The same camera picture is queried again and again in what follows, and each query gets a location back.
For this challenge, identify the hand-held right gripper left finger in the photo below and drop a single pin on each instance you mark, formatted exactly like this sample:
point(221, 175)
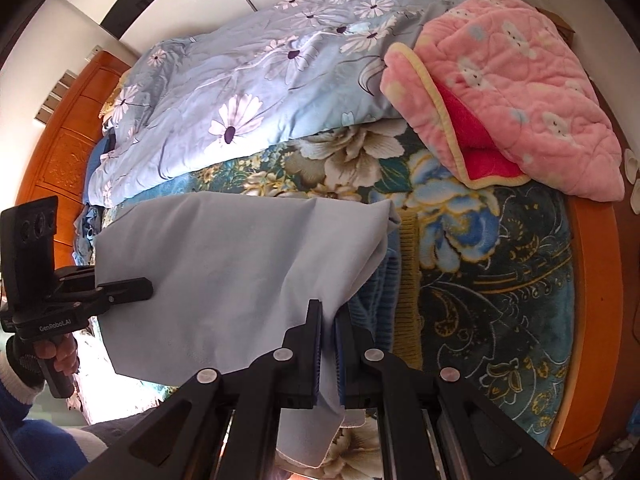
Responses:
point(316, 360)

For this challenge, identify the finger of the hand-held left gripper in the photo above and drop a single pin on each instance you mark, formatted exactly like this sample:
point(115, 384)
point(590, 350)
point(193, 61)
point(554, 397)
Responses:
point(125, 292)

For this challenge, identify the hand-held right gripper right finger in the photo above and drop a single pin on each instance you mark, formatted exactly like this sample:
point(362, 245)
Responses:
point(341, 365)

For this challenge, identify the light blue long-sleeve shirt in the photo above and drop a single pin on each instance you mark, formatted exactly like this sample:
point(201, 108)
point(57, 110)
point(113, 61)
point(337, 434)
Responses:
point(225, 280)

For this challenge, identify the person's left forearm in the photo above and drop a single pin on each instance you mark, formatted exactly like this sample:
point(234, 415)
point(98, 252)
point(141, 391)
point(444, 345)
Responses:
point(30, 435)

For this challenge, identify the person's left hand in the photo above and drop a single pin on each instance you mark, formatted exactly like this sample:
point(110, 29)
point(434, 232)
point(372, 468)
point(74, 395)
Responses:
point(65, 355)

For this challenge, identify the bright blue fleece garment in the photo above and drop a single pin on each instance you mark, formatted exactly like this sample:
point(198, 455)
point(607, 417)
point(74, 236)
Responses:
point(377, 290)

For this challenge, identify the yellow knitted garment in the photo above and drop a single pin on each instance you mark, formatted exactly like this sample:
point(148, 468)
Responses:
point(407, 280)

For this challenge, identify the blue pillow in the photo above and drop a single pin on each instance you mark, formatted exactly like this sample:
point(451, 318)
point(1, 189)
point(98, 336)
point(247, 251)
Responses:
point(97, 155)

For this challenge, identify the yellow patterned pillow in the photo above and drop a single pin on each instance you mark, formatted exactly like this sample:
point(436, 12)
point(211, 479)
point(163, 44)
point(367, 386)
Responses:
point(109, 107)

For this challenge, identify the teal floral blanket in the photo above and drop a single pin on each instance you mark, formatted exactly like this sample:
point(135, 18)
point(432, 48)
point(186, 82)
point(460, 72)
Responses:
point(490, 270)

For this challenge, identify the light blue floral duvet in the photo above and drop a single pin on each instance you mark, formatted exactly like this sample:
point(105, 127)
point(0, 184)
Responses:
point(250, 85)

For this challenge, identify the wooden footboard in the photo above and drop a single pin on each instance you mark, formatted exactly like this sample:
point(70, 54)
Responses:
point(595, 310)

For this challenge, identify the pink quilt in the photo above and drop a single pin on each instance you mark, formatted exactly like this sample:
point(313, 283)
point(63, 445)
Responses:
point(525, 70)

